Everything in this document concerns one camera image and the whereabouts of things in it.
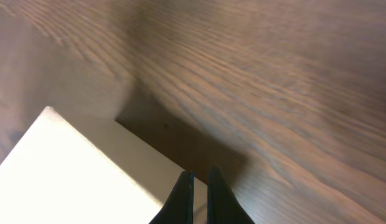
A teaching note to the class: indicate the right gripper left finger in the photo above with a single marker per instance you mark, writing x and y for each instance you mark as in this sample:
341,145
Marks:
178,208

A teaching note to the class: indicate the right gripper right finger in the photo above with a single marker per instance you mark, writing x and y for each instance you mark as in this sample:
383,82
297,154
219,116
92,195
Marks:
222,205

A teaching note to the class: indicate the cardboard box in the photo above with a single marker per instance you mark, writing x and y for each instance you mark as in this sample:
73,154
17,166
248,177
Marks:
70,168

